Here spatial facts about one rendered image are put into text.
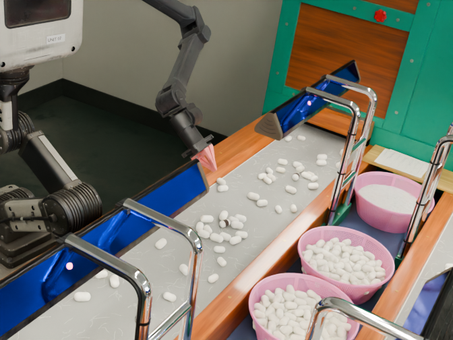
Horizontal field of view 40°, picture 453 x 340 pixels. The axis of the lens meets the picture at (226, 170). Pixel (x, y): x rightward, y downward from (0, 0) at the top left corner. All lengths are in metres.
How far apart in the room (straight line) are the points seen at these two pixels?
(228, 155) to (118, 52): 1.98
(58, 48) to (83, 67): 2.43
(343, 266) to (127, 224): 0.78
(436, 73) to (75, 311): 1.45
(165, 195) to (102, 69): 2.90
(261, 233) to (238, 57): 1.89
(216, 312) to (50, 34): 0.84
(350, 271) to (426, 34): 0.91
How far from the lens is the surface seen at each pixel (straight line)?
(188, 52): 2.06
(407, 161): 2.32
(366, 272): 1.78
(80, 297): 1.49
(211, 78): 3.65
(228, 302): 1.50
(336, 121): 2.36
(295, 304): 1.57
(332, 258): 1.76
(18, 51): 1.68
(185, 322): 1.20
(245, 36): 3.49
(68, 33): 1.76
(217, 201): 1.90
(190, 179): 1.30
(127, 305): 1.50
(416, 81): 2.30
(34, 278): 1.01
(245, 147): 2.18
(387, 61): 2.32
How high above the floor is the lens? 1.74
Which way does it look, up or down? 29 degrees down
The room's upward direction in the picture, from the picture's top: 9 degrees clockwise
